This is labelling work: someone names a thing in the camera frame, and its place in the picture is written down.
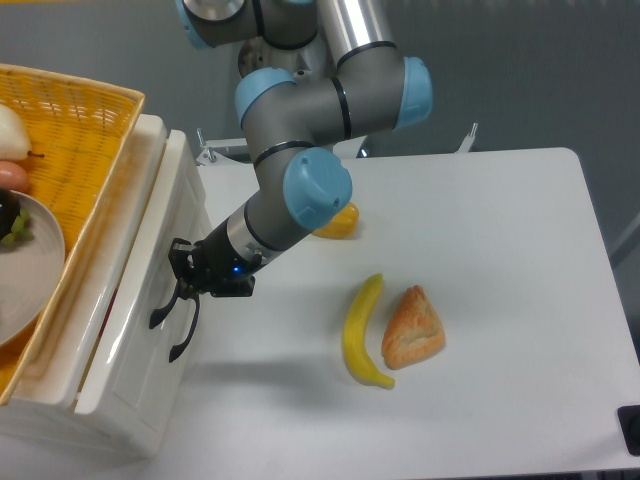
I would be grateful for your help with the white top drawer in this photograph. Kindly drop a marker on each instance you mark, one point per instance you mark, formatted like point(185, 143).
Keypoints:
point(131, 375)

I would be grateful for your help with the grey plate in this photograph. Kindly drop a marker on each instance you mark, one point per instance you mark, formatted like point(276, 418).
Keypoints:
point(30, 270)

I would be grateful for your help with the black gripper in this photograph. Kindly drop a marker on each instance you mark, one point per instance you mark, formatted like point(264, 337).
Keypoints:
point(212, 267)

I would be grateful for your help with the black corner object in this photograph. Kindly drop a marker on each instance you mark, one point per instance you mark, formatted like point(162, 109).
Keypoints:
point(629, 420)

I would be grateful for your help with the white drawer cabinet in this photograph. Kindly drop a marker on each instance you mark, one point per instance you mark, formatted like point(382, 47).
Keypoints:
point(43, 405)

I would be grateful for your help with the yellow banana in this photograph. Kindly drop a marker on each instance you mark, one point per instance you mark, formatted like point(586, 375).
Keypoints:
point(353, 338)

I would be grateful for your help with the black lower drawer handle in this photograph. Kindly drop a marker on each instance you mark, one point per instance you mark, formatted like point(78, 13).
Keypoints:
point(178, 350)

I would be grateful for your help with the yellow bell pepper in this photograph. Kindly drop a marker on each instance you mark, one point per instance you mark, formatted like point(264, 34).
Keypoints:
point(342, 225)

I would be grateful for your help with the white pear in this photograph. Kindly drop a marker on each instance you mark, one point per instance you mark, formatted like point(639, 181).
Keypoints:
point(15, 141)

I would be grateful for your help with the yellow wicker basket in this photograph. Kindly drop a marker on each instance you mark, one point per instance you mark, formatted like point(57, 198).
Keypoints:
point(83, 128)

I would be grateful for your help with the dark purple grapes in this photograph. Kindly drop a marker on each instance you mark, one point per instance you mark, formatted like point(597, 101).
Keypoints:
point(14, 220)

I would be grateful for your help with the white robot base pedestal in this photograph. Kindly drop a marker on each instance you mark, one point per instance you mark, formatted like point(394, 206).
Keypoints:
point(310, 63)

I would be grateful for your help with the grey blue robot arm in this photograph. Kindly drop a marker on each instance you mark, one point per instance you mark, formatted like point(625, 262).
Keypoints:
point(290, 125)

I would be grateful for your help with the triangular puff pastry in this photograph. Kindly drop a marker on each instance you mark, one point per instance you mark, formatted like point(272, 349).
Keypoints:
point(415, 331)

